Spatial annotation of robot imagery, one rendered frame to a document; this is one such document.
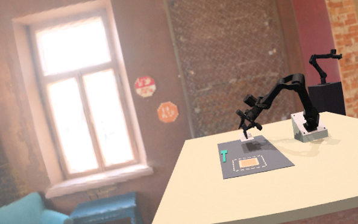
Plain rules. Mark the cream tile with dark blue rectangle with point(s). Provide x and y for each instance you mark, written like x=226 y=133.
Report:
x=248 y=163

